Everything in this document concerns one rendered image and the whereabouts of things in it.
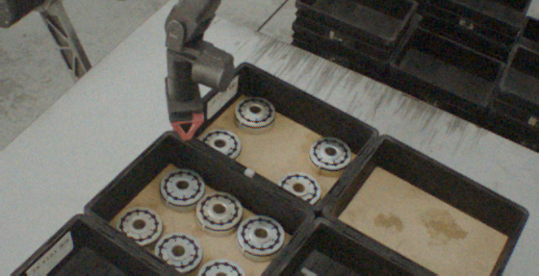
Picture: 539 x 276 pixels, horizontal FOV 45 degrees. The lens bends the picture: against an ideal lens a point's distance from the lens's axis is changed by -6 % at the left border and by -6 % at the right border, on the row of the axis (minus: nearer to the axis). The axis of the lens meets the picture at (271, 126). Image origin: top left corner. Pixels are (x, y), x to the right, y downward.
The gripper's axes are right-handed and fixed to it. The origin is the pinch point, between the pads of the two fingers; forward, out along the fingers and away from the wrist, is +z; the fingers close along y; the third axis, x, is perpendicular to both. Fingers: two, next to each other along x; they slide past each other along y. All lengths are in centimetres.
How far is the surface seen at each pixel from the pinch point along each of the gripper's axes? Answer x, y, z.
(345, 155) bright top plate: -38.2, 5.1, 21.3
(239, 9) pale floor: -45, 179, 103
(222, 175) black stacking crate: -7.8, -0.1, 17.0
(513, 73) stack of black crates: -131, 67, 60
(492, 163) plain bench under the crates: -87, 9, 39
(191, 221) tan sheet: 0.5, -6.8, 23.5
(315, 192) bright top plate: -28.2, -4.8, 21.4
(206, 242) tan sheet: -2.1, -12.8, 23.7
